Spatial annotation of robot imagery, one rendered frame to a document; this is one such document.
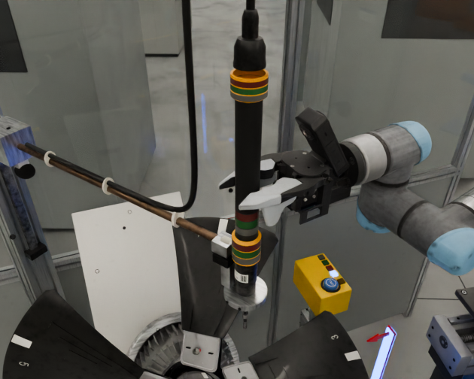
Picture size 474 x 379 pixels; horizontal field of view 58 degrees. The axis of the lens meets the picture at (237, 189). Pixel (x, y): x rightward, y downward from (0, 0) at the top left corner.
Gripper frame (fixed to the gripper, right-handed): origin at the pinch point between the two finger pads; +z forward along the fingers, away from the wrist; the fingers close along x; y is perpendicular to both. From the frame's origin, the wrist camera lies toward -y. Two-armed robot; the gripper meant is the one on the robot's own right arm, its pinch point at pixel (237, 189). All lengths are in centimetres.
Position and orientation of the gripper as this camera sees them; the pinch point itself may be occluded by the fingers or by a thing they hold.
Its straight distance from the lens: 56.5
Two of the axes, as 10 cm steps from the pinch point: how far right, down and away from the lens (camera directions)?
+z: -8.6, 2.9, -4.2
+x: -5.1, -4.9, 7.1
